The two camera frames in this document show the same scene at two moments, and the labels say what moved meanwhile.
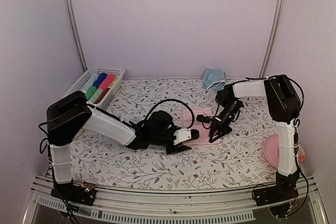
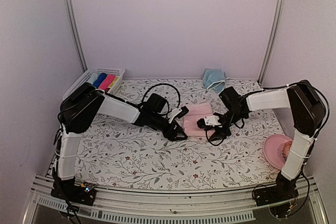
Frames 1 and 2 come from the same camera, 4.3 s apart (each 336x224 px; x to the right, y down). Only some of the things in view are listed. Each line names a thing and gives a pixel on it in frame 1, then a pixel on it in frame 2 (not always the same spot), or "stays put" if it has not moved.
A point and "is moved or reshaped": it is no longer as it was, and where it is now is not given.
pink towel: (200, 118) is moved or reshaped
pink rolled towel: (106, 81) stays put
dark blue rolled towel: (100, 78) stays put
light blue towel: (214, 79) stays put
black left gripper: (177, 150) to (171, 136)
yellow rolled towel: (114, 81) stays put
